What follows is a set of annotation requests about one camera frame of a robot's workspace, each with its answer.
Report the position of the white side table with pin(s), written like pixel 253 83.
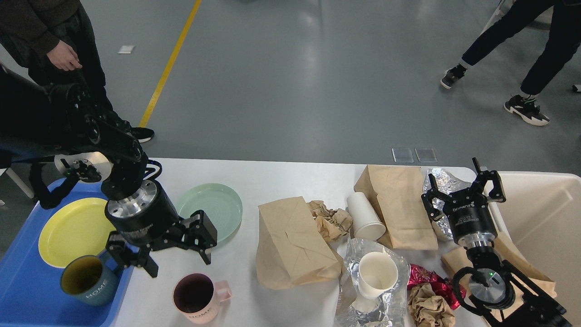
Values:
pixel 18 181

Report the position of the flat brown paper bag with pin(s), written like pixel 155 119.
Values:
pixel 395 194

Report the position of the silver foil bag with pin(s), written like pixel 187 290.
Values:
pixel 387 310

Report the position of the blue plastic tray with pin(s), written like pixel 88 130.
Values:
pixel 30 294

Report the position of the pink home mug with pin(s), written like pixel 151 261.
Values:
pixel 199 298

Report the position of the beige plastic bin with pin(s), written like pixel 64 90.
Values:
pixel 542 218

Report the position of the red foil wrapper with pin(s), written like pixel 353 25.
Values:
pixel 440 286

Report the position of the crumpled brown paper ball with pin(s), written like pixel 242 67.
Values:
pixel 428 309

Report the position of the brown paper bag under arm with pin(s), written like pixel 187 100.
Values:
pixel 522 263

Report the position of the person in dark clothes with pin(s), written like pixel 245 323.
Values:
pixel 54 40

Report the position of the large brown paper bag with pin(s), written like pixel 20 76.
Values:
pixel 291 251

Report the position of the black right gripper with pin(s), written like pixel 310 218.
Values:
pixel 469 220

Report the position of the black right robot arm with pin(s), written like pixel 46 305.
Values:
pixel 491 287

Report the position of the lying white paper cup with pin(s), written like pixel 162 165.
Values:
pixel 366 223

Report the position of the teal home mug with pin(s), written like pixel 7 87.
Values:
pixel 91 279

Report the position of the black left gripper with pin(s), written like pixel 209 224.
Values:
pixel 148 214

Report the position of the yellow plate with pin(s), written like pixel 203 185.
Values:
pixel 79 228

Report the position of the upright white paper cup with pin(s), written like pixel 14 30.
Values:
pixel 378 273

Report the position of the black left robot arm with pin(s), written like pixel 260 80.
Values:
pixel 69 138

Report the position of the crumpled silver foil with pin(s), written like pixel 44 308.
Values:
pixel 447 183

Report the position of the crumpled brown paper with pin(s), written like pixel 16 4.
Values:
pixel 332 224

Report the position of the mint green plate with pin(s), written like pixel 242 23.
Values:
pixel 221 204

